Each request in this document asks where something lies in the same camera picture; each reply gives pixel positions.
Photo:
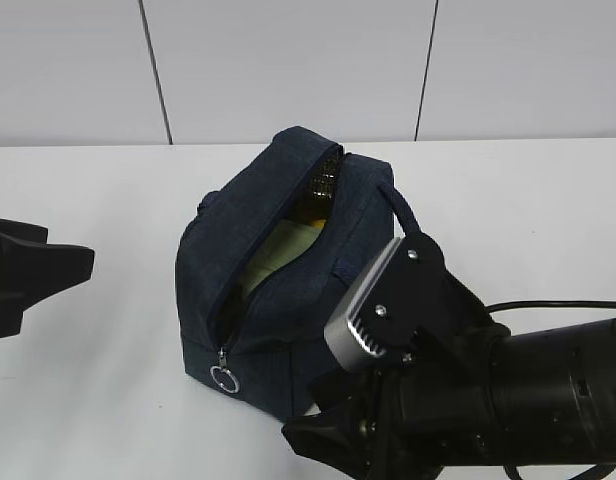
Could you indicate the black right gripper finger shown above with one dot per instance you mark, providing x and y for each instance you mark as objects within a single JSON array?
[{"x": 344, "y": 437}]

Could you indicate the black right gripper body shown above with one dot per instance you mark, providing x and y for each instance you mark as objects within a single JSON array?
[{"x": 436, "y": 403}]

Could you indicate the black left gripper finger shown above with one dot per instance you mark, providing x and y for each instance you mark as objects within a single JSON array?
[{"x": 32, "y": 270}]

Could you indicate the navy blue lunch bag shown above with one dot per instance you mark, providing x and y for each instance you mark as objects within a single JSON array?
[{"x": 266, "y": 349}]

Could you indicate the green lid glass container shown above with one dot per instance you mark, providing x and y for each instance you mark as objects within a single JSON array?
[{"x": 287, "y": 241}]

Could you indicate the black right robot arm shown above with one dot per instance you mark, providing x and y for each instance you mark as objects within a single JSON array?
[{"x": 554, "y": 394}]

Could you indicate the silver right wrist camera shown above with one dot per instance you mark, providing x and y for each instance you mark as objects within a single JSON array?
[{"x": 398, "y": 296}]

